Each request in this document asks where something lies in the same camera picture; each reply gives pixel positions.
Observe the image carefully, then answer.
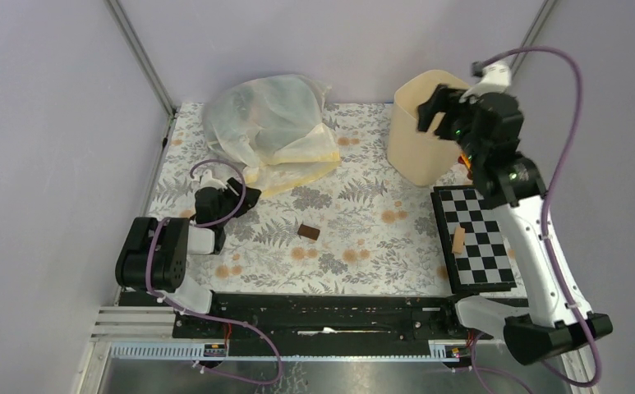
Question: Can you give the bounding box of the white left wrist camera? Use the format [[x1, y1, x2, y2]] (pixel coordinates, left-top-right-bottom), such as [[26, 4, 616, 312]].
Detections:
[[190, 169, 228, 190]]

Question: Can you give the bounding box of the aluminium frame post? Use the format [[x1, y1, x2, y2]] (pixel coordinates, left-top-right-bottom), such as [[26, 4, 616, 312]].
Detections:
[[104, 0, 179, 117], [509, 0, 559, 76]]

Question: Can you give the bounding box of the black white checkerboard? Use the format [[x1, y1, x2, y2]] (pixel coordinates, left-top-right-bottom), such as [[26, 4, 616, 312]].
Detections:
[[430, 186, 517, 294]]

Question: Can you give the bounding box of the small brown wooden block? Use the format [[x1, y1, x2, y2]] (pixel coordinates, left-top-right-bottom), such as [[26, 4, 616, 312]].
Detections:
[[297, 224, 320, 241]]

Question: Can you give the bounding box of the translucent white plastic bag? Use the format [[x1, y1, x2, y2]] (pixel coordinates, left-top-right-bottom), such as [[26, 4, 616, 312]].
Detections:
[[201, 74, 341, 197]]

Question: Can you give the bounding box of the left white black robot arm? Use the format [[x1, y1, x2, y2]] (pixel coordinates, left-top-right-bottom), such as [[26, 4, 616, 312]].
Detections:
[[115, 178, 261, 337]]

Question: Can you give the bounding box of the grey slotted cable duct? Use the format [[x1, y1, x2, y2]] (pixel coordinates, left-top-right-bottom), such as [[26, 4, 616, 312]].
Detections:
[[110, 341, 461, 363]]

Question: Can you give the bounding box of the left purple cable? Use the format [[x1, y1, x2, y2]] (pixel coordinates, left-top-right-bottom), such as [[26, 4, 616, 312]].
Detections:
[[145, 158, 286, 387]]

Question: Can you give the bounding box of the floral patterned table mat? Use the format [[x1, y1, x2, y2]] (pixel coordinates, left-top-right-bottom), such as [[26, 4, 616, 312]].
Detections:
[[141, 101, 514, 297]]

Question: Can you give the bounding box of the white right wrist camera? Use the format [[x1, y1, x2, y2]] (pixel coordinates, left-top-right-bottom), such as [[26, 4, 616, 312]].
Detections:
[[458, 61, 512, 103]]

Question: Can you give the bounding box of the right aluminium frame post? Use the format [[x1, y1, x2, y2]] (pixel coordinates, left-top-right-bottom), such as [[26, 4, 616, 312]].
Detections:
[[509, 0, 559, 76]]

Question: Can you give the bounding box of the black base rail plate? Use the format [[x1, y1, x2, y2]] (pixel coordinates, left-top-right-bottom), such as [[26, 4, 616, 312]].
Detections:
[[173, 293, 469, 358]]

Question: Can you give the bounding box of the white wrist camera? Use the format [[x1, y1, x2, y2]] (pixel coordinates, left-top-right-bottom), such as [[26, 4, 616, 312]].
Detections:
[[190, 169, 228, 190], [458, 61, 512, 103]]

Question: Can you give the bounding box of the tan wooden block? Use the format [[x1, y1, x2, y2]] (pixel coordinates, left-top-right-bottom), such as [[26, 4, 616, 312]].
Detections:
[[452, 226, 466, 255]]

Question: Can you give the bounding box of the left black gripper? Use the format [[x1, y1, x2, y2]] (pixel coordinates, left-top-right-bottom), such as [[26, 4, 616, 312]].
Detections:
[[215, 176, 260, 227]]

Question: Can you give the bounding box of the orange red toy car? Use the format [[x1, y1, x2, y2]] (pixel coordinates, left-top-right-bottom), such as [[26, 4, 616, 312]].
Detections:
[[458, 154, 471, 169]]

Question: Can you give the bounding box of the left aluminium frame post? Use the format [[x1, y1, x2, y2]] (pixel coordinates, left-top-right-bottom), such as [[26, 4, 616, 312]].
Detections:
[[104, 0, 179, 117]]

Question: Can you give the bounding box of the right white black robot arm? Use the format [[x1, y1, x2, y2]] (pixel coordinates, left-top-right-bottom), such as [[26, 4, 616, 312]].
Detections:
[[417, 84, 613, 365]]

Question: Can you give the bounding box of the beige plastic trash bin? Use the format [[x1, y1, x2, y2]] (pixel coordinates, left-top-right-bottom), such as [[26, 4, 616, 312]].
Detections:
[[387, 70, 468, 186]]

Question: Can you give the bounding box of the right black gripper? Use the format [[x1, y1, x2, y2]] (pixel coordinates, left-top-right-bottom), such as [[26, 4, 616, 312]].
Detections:
[[415, 83, 485, 164]]

